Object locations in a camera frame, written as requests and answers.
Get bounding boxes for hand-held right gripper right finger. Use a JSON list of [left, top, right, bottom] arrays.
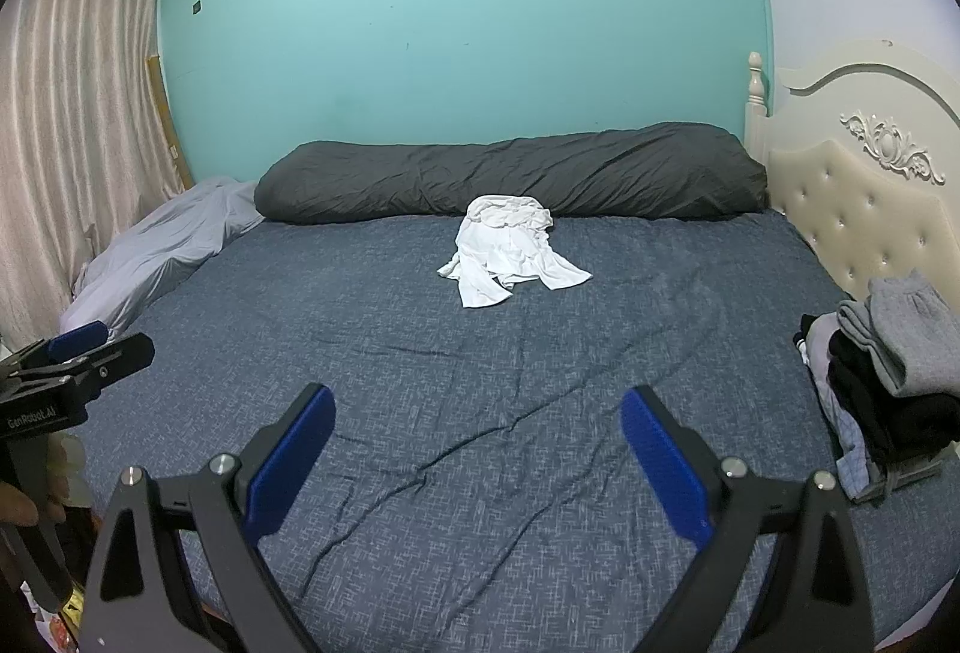
[[621, 386, 875, 653]]

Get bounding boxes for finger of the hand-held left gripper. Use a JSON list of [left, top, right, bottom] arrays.
[[46, 321, 108, 362], [75, 333, 155, 395]]

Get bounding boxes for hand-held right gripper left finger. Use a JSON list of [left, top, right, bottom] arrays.
[[79, 384, 336, 653]]

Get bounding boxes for white long-sleeve shirt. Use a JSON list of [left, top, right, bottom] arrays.
[[437, 194, 593, 309]]

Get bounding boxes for person's left hand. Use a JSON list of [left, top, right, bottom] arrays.
[[0, 479, 67, 526]]

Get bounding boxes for light grey blanket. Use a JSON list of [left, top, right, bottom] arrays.
[[58, 177, 265, 335]]

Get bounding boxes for bed with blue patterned sheet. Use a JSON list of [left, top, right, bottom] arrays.
[[56, 207, 960, 653]]

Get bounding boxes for light plaid cloth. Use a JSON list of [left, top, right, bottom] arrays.
[[806, 312, 946, 502]]

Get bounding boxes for beige curtain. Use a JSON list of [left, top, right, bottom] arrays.
[[0, 0, 196, 354]]

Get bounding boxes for grey folded sweatpants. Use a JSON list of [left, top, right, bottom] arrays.
[[836, 270, 960, 398]]

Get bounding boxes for dark grey long pillow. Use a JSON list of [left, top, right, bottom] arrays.
[[253, 122, 767, 225]]

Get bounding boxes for cream tufted headboard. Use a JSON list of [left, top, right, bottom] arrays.
[[744, 40, 960, 324]]

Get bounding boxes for wooden frame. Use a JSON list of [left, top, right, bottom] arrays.
[[148, 53, 196, 189]]

